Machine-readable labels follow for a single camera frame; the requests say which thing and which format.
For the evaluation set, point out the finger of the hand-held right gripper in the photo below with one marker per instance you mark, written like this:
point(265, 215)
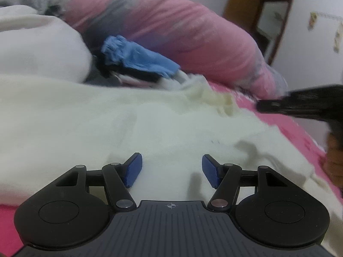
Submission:
point(270, 105)

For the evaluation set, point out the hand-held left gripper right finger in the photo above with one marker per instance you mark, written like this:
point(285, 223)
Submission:
point(210, 170)

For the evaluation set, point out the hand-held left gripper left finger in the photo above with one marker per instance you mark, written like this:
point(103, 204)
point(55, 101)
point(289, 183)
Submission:
point(133, 170)

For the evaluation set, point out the cream knit sweater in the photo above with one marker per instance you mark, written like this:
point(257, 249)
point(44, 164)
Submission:
point(107, 128)

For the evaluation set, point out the person's right hand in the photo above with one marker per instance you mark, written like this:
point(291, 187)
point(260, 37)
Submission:
point(335, 160)

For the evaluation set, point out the pink floral blanket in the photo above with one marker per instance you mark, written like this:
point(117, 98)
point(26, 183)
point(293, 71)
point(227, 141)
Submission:
point(289, 123)

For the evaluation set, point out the blue garment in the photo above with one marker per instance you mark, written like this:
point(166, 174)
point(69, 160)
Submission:
point(136, 56)

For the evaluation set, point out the pink and grey duvet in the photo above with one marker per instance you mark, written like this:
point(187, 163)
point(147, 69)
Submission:
point(174, 26)

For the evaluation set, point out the white t-shirt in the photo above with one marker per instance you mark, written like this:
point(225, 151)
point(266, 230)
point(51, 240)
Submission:
point(40, 45)

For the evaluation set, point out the long torn wall sticker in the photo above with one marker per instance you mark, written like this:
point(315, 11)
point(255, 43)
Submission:
point(337, 40)

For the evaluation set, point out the small torn wall sticker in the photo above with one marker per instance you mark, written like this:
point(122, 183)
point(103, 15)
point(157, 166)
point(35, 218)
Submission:
point(312, 20)

